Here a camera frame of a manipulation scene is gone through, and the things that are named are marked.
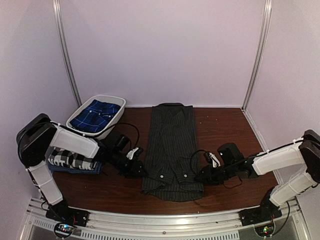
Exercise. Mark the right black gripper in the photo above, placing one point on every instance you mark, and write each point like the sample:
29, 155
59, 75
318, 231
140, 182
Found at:
209, 178

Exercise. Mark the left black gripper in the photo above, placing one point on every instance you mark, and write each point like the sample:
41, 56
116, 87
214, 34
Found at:
133, 170

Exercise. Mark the dark grey pinstriped shirt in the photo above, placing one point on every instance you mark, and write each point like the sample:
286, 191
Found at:
169, 159

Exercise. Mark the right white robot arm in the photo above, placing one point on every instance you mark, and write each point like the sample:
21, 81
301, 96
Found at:
304, 151

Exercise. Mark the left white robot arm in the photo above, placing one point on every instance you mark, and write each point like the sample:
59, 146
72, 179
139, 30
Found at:
44, 146

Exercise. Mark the blue folded shirt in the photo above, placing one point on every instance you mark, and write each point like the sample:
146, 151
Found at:
95, 171

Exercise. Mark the white plastic basket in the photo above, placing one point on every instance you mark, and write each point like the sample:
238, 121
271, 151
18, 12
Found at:
103, 98

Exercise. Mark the blue plaid shirt in basket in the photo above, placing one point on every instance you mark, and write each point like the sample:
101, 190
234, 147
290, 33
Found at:
95, 117

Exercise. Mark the black white checkered folded shirt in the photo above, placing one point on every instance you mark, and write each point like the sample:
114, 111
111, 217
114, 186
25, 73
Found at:
69, 159

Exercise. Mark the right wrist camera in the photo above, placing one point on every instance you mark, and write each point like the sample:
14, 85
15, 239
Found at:
212, 159

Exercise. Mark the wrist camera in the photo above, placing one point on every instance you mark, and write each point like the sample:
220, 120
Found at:
134, 153
212, 159

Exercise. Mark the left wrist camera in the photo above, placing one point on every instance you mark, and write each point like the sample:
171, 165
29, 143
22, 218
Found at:
134, 153

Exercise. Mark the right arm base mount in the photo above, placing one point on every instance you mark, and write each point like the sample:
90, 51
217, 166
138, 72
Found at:
265, 212

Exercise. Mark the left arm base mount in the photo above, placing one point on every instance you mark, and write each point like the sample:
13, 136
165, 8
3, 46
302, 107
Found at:
61, 212

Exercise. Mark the front aluminium rail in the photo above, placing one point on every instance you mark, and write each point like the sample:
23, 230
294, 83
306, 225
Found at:
221, 225

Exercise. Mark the right aluminium corner post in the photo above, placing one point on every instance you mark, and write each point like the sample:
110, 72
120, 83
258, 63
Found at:
264, 31

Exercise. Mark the aluminium corner post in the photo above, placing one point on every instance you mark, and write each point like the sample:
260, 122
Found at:
264, 31
64, 50

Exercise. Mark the left aluminium corner post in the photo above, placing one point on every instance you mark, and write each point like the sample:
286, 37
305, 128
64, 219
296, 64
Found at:
64, 50

